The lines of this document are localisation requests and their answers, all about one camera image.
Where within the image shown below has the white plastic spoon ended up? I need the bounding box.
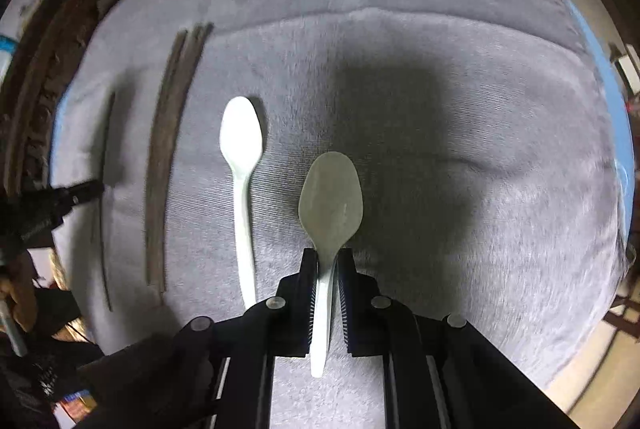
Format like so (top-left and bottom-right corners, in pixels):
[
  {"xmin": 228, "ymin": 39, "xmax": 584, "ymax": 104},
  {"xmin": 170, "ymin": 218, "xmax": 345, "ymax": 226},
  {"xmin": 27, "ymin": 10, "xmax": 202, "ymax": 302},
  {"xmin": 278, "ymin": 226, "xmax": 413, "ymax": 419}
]
[
  {"xmin": 219, "ymin": 97, "xmax": 262, "ymax": 309},
  {"xmin": 298, "ymin": 152, "xmax": 363, "ymax": 378}
]

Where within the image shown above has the dark carved wooden sideboard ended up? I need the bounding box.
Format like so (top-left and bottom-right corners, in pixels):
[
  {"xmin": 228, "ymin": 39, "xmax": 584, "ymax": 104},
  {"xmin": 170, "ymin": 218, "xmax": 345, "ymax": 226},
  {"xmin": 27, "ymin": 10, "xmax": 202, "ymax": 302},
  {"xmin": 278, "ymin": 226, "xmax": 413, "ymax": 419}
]
[{"xmin": 1, "ymin": 0, "xmax": 119, "ymax": 197}]

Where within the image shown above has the blue under cloth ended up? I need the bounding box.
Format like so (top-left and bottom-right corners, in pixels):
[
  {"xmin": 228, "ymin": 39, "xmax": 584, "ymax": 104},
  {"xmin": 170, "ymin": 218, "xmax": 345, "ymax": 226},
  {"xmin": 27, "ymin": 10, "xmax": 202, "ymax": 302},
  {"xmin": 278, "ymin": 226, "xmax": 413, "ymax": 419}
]
[{"xmin": 560, "ymin": 0, "xmax": 637, "ymax": 240}]

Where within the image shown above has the grey table cloth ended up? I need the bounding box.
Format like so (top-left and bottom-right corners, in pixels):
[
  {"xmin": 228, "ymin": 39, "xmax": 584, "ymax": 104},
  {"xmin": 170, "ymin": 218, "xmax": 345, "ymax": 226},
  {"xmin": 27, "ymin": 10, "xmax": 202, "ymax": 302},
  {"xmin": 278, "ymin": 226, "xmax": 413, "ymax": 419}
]
[{"xmin": 49, "ymin": 0, "xmax": 626, "ymax": 429}]

